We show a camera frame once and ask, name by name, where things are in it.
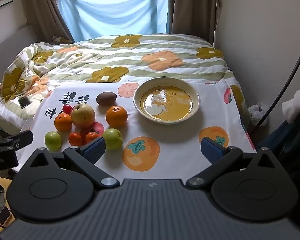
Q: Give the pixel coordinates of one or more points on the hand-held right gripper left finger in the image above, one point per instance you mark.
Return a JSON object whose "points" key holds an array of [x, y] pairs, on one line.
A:
{"points": [[96, 150]]}

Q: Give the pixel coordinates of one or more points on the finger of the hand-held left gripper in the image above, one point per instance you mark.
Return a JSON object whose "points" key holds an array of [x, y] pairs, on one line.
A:
{"points": [[20, 138]]}

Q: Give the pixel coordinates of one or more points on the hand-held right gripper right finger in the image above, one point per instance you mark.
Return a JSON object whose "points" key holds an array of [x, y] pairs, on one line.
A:
{"points": [[210, 150]]}

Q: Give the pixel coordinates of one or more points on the green apple with stem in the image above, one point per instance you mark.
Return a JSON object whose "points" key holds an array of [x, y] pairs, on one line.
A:
{"points": [[113, 139]]}

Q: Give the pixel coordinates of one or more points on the large yellow-red apple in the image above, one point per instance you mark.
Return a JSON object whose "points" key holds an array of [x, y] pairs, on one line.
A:
{"points": [[83, 115]]}

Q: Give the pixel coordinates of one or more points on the large orange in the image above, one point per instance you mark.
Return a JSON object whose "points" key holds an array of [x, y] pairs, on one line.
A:
{"points": [[63, 123], [116, 116]]}

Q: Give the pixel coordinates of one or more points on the yellow ceramic bowl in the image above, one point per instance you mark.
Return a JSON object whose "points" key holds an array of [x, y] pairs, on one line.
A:
{"points": [[166, 100]]}

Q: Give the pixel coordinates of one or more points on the small tangerine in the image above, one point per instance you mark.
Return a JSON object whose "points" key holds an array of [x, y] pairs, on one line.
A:
{"points": [[75, 139], [91, 137]]}

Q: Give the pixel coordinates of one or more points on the small green apple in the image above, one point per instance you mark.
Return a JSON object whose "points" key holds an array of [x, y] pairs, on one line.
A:
{"points": [[53, 141]]}

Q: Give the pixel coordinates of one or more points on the black smartphone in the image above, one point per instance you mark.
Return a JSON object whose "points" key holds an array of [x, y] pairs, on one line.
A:
{"points": [[24, 102]]}

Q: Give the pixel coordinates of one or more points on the white persimmon-print cloth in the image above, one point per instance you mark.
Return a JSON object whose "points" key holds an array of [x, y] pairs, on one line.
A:
{"points": [[165, 142]]}

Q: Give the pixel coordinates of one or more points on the brown kiwi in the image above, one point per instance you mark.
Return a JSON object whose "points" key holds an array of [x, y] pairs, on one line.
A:
{"points": [[106, 98]]}

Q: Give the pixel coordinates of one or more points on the white plastic bag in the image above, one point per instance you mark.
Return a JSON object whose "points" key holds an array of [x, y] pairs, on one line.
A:
{"points": [[258, 113]]}

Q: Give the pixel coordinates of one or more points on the dark blue cloth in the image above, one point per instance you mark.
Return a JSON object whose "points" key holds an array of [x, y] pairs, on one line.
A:
{"points": [[285, 137]]}

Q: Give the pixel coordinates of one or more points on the floral striped quilt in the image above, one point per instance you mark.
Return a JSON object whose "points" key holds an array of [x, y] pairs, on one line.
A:
{"points": [[130, 57]]}

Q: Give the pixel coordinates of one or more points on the white garment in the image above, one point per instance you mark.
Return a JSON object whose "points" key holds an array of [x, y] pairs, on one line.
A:
{"points": [[297, 103]]}

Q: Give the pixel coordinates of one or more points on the floral pillow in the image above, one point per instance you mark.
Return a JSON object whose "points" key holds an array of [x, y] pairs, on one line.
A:
{"points": [[61, 40]]}

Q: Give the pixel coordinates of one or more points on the beige curtain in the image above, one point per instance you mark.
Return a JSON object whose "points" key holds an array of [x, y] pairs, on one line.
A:
{"points": [[192, 7], [43, 7]]}

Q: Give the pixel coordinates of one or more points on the light blue cloth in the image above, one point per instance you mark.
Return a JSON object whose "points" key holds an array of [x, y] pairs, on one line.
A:
{"points": [[115, 10]]}

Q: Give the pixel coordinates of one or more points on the white wall pipe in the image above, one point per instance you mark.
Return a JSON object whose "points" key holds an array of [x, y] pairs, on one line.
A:
{"points": [[216, 17]]}

